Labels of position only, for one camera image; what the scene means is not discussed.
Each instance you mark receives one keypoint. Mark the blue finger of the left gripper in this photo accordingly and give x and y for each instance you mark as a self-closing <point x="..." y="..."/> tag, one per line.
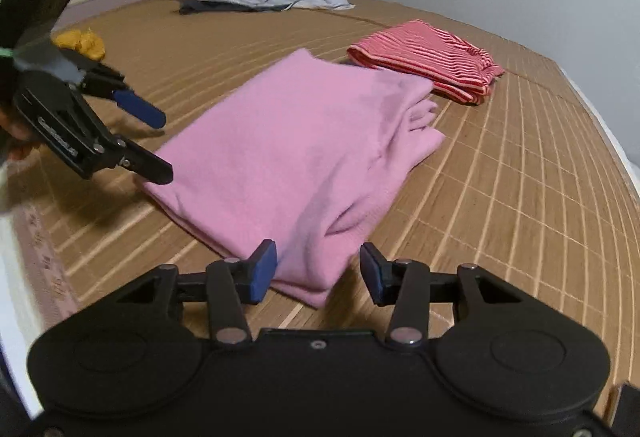
<point x="143" y="110"/>

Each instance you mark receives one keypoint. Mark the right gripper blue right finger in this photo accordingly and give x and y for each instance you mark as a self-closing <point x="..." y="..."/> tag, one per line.
<point x="404" y="284"/>

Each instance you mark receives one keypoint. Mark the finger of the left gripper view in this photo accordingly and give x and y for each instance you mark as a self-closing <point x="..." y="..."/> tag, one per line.
<point x="144" y="163"/>

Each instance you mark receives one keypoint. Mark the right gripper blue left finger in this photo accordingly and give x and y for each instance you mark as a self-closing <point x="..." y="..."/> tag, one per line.
<point x="233" y="283"/>

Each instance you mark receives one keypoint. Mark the pink sweatshirt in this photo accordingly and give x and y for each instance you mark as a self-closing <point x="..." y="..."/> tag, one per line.
<point x="309" y="154"/>

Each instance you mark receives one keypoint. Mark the person's left hand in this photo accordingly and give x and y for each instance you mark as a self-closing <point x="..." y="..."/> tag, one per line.
<point x="22" y="139"/>

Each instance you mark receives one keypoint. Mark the yellow striped garment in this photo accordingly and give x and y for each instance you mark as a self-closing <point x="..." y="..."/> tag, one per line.
<point x="85" y="42"/>

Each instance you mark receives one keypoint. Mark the white and navy garment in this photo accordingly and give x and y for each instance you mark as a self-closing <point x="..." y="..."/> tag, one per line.
<point x="200" y="6"/>

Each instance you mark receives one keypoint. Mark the folded red striped garment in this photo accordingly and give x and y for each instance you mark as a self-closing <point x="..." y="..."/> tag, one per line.
<point x="457" y="69"/>

